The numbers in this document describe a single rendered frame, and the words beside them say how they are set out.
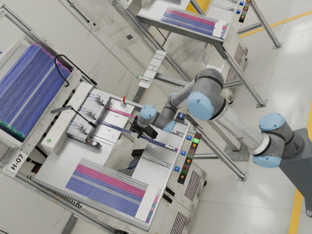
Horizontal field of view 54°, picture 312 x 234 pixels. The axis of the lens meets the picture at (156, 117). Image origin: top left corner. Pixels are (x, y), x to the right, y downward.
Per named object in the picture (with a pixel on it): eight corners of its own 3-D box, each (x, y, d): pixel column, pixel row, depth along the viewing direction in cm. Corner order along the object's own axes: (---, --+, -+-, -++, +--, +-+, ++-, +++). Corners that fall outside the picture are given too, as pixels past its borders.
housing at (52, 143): (96, 97, 209) (93, 84, 197) (58, 158, 186) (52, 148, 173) (86, 93, 210) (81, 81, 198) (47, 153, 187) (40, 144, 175)
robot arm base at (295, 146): (302, 130, 155) (295, 119, 150) (306, 155, 146) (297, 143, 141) (274, 138, 164) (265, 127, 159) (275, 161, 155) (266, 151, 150)
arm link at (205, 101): (291, 143, 141) (208, 71, 123) (284, 171, 134) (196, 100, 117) (269, 146, 151) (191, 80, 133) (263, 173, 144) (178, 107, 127)
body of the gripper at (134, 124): (133, 120, 181) (137, 112, 171) (146, 126, 182) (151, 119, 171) (128, 131, 178) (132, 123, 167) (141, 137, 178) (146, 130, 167)
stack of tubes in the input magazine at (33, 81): (72, 71, 190) (36, 40, 176) (24, 139, 166) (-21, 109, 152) (62, 75, 199) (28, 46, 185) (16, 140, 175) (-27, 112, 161)
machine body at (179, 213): (211, 177, 251) (165, 134, 220) (183, 264, 218) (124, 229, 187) (157, 175, 298) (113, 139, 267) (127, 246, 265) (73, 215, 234)
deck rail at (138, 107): (190, 127, 197) (191, 122, 192) (189, 129, 196) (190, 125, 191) (92, 92, 210) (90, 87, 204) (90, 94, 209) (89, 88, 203)
